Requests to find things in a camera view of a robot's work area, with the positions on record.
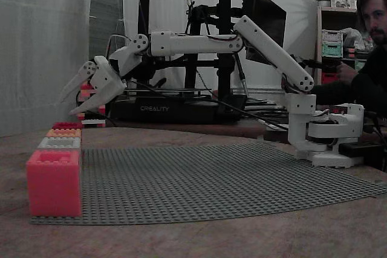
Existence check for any forearm in dark sleeve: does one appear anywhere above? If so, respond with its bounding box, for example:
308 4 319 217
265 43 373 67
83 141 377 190
310 72 387 108

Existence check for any red and black brick tower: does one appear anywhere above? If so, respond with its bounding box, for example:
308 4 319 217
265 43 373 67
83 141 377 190
76 79 107 129

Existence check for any dark red lego brick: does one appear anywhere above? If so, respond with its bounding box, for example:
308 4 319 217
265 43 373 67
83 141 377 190
51 121 83 131

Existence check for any orange lego brick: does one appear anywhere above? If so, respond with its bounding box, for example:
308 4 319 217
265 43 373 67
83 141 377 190
45 128 82 138

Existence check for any grey lego brick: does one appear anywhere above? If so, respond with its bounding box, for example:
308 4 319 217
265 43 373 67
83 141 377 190
37 137 82 151

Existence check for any large red lego brick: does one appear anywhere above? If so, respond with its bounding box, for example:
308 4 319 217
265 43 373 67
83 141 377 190
25 149 83 218

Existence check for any grey Lego baseplate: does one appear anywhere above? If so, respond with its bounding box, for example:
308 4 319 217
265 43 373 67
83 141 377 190
29 141 387 226

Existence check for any person's bare hand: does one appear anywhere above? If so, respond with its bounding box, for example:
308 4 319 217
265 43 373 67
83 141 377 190
335 60 360 83

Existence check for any black Creality 3D printer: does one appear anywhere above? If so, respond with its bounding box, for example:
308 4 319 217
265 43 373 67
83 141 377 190
108 0 253 125

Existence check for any black computer monitor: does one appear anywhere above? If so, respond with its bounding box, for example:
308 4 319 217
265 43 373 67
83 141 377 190
242 0 288 65

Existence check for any green storage crate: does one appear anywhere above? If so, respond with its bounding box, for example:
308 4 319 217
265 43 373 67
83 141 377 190
321 43 344 57

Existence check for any white storage crate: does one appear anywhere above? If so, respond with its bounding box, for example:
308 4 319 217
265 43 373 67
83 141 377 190
321 29 344 43

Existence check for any wooden shelf unit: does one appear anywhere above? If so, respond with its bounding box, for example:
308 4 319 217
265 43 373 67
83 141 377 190
315 5 376 86

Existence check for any clear plastic bag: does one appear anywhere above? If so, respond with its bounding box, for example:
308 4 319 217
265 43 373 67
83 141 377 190
341 27 367 50

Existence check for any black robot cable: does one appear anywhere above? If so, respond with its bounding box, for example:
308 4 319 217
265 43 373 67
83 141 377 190
125 79 290 132

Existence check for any wide white picture frame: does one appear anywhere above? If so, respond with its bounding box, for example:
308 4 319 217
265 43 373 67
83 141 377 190
330 0 359 10

